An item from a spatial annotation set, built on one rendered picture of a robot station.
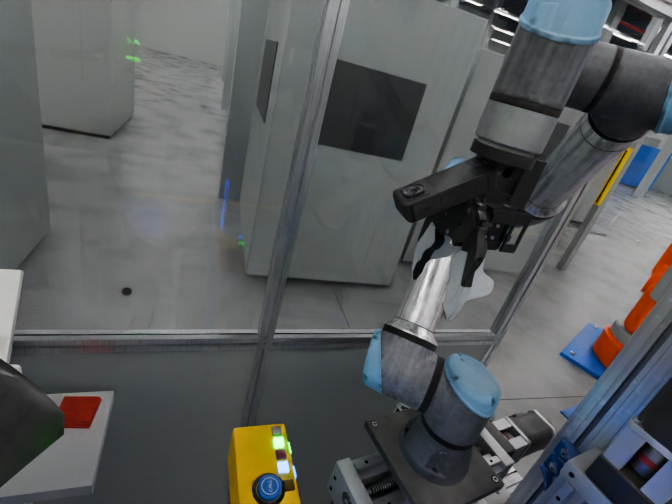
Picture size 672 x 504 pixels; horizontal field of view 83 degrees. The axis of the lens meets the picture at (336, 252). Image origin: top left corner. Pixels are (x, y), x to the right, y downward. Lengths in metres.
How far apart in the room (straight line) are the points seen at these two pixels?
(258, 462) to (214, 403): 0.52
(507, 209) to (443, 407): 0.43
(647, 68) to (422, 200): 0.29
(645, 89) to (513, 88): 0.17
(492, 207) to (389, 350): 0.40
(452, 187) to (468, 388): 0.43
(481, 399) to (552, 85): 0.53
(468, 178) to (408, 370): 0.43
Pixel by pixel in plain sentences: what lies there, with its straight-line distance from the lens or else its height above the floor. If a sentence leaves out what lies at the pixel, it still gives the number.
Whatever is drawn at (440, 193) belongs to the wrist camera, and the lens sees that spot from 0.44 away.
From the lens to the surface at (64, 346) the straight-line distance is 1.13.
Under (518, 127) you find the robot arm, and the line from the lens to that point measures 0.45.
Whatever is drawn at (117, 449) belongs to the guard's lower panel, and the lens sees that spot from 1.41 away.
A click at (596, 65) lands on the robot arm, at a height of 1.79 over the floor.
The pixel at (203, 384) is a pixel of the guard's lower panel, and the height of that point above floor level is 0.83.
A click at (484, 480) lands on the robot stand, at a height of 1.04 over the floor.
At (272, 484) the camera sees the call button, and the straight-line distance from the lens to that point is 0.75.
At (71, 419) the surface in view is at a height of 0.88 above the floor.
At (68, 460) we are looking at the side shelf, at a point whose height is 0.86.
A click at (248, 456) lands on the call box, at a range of 0.78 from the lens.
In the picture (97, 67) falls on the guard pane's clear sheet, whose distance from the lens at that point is 0.85.
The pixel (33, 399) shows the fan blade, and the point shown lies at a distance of 0.41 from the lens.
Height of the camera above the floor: 1.72
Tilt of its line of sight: 26 degrees down
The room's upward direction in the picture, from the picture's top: 16 degrees clockwise
